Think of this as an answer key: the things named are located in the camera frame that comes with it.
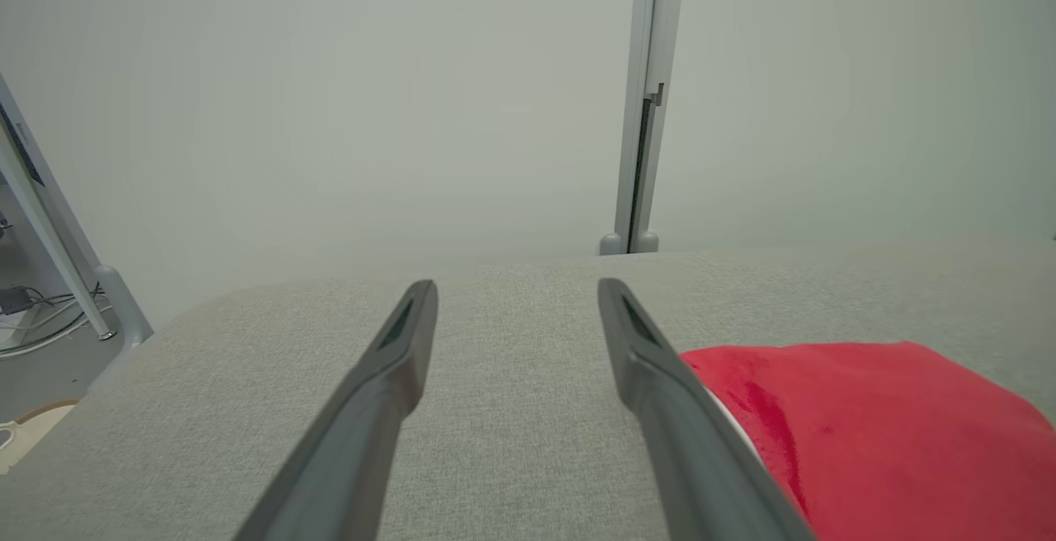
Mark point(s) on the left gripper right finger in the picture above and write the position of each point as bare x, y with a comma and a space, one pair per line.
685, 442

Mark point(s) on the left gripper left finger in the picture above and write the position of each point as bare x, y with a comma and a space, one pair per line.
363, 425

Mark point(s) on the red basketball jersey striped trim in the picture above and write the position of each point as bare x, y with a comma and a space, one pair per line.
907, 442

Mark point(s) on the beige round floor object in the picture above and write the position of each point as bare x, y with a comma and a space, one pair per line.
33, 434

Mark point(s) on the black power adapter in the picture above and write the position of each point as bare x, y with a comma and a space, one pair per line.
15, 299

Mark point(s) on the grey metal partition post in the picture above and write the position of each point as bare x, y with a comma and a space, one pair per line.
652, 30
124, 310

